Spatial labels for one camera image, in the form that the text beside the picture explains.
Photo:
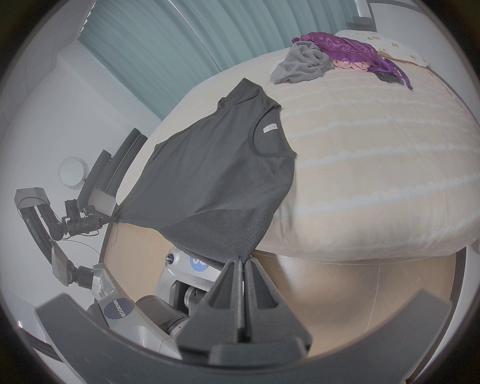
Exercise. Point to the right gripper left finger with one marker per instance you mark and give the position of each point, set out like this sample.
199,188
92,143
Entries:
221,315

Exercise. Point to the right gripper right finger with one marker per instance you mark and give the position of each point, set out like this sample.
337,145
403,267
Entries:
270,318

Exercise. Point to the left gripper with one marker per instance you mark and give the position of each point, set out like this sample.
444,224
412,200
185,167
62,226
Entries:
92,223

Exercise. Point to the black T-shirt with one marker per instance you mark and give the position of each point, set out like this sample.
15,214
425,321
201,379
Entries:
217,168

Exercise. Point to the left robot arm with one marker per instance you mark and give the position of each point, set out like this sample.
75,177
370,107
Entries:
37,221

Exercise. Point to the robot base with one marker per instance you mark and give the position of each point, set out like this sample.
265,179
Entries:
172,273

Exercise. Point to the bed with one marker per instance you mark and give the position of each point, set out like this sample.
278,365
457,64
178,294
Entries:
375,168

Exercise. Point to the round white mirror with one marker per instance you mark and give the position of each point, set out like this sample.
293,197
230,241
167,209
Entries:
71,172

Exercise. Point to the black chest of drawers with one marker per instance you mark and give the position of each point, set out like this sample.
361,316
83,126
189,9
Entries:
112,168

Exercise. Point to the blue-green curtain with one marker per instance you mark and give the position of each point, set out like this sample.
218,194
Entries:
142,56
262,30

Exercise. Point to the grey garment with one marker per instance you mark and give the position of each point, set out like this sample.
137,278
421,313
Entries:
303,63

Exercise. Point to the pink garment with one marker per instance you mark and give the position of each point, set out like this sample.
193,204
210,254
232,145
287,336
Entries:
350,65

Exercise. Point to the small black garment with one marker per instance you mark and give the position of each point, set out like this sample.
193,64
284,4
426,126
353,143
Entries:
388,77

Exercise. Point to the purple satin garment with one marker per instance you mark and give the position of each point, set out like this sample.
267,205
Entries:
337,43

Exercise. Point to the white printed pillow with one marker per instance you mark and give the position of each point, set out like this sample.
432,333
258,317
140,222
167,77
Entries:
393,47

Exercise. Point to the grey bedside table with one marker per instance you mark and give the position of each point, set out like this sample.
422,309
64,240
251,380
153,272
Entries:
362,24

